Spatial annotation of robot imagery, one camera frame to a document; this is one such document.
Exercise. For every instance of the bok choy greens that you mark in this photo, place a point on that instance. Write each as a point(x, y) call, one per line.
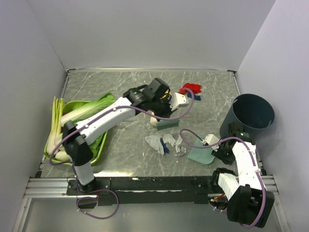
point(96, 145)

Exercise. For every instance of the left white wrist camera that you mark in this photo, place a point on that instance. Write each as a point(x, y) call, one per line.
point(178, 100)

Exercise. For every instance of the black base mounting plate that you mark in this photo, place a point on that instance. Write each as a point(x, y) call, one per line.
point(160, 189)

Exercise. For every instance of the yellow napa cabbage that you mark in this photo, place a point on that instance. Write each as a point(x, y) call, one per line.
point(153, 121)

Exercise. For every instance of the dark blue paper scrap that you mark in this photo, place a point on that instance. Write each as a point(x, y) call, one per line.
point(196, 97)

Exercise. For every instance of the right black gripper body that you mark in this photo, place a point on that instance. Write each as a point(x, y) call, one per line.
point(225, 153)

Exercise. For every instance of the large lettuce leaf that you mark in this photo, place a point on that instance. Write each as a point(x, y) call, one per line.
point(76, 111)

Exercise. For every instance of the green vegetable tray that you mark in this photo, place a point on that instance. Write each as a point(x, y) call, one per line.
point(59, 138)

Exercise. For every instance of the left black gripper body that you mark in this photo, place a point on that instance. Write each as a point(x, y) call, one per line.
point(161, 108)

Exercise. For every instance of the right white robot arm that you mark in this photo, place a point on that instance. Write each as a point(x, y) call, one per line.
point(248, 201)

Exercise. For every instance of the teal hand brush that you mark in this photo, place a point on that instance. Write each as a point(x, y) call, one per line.
point(166, 124)

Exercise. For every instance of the grey paper scrap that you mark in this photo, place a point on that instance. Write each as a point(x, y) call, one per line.
point(155, 143)

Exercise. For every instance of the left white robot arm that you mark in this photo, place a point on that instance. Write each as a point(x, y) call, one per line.
point(77, 137)

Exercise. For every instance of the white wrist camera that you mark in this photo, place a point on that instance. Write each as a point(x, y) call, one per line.
point(210, 139)
point(178, 100)

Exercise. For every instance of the green onion stalks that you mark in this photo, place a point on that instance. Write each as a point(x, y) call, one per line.
point(57, 112)

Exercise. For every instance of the dark blue bin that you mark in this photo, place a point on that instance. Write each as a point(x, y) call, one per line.
point(252, 111)

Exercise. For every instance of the teal dustpan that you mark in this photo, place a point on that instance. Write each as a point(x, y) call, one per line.
point(203, 156)

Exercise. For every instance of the red paper scrap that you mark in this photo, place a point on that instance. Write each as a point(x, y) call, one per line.
point(195, 88)

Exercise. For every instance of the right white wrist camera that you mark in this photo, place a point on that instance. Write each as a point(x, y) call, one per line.
point(210, 139)

